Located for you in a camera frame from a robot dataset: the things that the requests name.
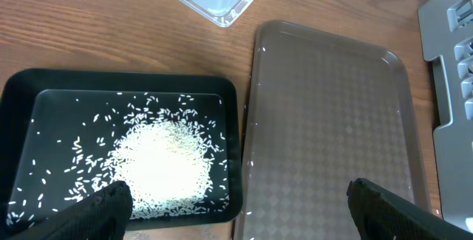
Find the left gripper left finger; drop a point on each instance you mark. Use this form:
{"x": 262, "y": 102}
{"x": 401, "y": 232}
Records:
{"x": 103, "y": 215}

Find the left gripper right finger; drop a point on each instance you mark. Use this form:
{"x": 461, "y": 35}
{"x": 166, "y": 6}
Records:
{"x": 380, "y": 214}

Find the brown serving tray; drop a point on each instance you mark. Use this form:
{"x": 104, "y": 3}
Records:
{"x": 323, "y": 110}

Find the grey dishwasher rack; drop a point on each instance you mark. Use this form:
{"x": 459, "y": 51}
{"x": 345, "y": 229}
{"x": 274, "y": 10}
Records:
{"x": 446, "y": 34}

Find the spilled white rice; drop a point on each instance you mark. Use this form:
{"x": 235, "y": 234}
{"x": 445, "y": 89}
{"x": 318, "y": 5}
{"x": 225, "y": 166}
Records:
{"x": 169, "y": 148}

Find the black plastic bin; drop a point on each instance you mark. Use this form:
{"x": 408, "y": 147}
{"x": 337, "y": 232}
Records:
{"x": 22, "y": 122}

